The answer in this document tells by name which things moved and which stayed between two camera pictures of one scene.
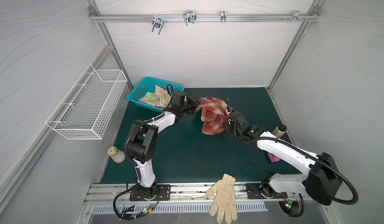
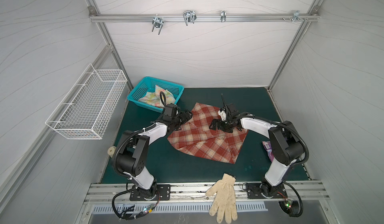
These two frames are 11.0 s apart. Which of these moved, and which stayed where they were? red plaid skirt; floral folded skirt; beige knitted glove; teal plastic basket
Moved: red plaid skirt
Stayed: teal plastic basket; floral folded skirt; beige knitted glove
